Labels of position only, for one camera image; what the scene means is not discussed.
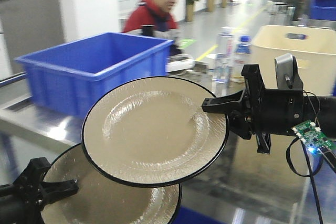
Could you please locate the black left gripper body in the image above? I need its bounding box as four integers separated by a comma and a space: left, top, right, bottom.
1, 157, 51, 223

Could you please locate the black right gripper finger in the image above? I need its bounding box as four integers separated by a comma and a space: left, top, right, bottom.
227, 113, 253, 140
202, 90, 244, 114

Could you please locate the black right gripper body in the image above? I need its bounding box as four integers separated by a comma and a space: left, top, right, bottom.
232, 64, 303, 154

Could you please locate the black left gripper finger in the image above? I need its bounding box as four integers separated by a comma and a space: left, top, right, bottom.
41, 179, 79, 205

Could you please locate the beige plate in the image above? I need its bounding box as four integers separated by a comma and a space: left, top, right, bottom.
41, 144, 182, 223
82, 77, 228, 187

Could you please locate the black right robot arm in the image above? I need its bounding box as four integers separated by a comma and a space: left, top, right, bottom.
202, 64, 335, 154

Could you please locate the clear water bottle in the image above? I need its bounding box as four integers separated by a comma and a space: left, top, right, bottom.
214, 26, 233, 83

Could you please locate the green circuit board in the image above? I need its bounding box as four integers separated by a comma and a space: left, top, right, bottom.
291, 120, 335, 157

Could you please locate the water bottle, blue cap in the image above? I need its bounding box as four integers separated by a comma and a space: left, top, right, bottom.
230, 35, 250, 83

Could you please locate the stack of dishes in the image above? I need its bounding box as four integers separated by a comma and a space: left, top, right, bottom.
165, 54, 195, 74

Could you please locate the beige plastic bin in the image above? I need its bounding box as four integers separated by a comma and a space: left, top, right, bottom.
250, 25, 335, 96

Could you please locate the blue plastic crate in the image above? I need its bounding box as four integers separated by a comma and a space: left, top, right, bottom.
15, 33, 172, 118

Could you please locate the man in red hoodie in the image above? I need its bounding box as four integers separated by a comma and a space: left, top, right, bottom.
122, 0, 182, 56

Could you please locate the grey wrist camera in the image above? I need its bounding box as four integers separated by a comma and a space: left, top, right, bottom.
275, 53, 303, 90

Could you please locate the black cable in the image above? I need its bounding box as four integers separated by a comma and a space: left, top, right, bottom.
285, 90, 336, 224

